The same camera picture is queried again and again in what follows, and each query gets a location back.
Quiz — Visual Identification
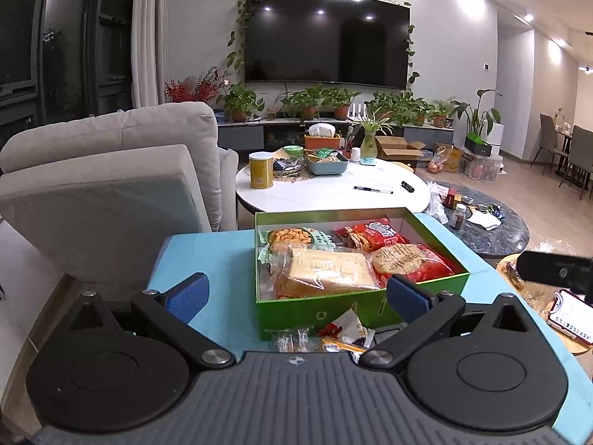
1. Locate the bread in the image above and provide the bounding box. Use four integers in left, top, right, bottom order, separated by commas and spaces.
269, 244, 380, 299

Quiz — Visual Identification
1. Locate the red yellow crayfish snack bag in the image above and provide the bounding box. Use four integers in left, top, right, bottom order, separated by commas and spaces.
318, 309, 375, 349

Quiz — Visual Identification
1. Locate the round flatbread red package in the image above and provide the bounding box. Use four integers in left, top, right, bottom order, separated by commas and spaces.
371, 243, 458, 288

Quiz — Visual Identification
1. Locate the dark marble round table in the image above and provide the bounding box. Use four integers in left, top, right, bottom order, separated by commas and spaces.
425, 180, 530, 260

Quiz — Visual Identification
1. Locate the glass jar with white lid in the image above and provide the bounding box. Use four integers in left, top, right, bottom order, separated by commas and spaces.
449, 203, 466, 230

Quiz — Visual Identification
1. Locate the green cardboard box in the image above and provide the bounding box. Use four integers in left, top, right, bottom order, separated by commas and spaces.
254, 208, 469, 339

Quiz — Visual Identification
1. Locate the small black remote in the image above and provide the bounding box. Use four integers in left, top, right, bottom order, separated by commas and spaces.
401, 181, 415, 193

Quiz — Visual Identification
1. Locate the green cracker snack bag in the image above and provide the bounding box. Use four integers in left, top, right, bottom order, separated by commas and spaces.
258, 227, 337, 262

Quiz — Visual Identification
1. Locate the grey sofa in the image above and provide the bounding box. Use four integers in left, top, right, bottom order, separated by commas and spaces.
1, 102, 238, 285

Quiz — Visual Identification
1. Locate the white round table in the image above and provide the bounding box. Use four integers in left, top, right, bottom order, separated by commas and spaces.
235, 160, 430, 213

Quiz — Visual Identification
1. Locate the grey dining chair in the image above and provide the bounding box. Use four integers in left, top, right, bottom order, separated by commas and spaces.
531, 113, 568, 174

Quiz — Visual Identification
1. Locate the black pen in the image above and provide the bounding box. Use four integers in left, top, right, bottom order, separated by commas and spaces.
354, 186, 394, 195

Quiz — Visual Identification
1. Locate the brown cardboard box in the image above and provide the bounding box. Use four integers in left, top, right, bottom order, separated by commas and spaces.
375, 136, 425, 161

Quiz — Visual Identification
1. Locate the yellow cylindrical can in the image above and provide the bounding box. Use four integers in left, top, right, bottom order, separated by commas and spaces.
249, 151, 274, 189

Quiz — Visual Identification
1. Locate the glass vase with plant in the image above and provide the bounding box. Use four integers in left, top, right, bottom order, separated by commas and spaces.
354, 111, 393, 159

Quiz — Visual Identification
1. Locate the blue snack tray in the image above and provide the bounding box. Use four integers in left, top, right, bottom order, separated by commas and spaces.
305, 153, 349, 176

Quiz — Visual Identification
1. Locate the orange tissue box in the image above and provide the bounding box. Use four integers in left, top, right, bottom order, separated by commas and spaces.
305, 135, 342, 150

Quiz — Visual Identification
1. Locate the red berry flower arrangement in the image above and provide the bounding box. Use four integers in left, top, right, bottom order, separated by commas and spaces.
165, 66, 228, 102

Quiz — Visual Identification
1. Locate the white curtain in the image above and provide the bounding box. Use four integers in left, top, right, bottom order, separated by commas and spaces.
131, 0, 168, 108

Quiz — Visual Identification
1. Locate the black television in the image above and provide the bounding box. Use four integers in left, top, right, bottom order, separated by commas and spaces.
244, 0, 410, 90

